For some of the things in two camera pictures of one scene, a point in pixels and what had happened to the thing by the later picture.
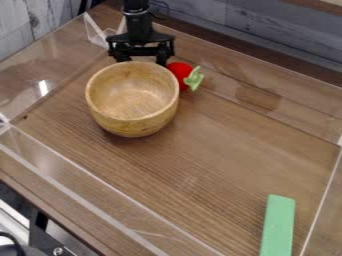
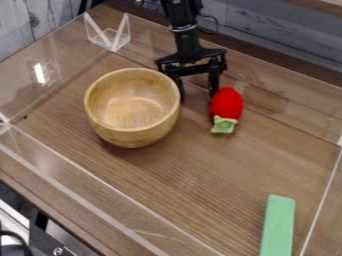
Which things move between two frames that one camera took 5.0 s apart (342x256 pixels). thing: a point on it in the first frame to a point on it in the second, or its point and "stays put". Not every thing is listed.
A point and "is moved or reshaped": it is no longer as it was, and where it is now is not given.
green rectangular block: [278, 229] stays put
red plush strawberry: [188, 76] is moved or reshaped
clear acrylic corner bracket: [97, 35] stays put
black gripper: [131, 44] to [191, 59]
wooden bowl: [132, 98] is moved or reshaped
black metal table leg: [40, 221] stays put
